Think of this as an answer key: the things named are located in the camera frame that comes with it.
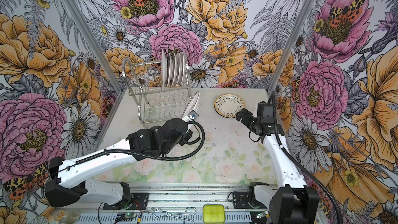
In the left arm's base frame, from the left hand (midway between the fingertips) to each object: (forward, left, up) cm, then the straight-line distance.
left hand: (184, 126), depth 69 cm
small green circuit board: (-29, +27, -28) cm, 49 cm away
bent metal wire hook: (-29, +12, -28) cm, 42 cm away
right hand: (+8, -28, -9) cm, 30 cm away
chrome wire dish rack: (+31, +23, -22) cm, 44 cm away
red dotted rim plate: (+38, +14, +2) cm, 40 cm away
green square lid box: (-29, -13, -26) cm, 41 cm away
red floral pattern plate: (+13, -3, -1) cm, 13 cm away
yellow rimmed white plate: (+32, -27, -25) cm, 49 cm away
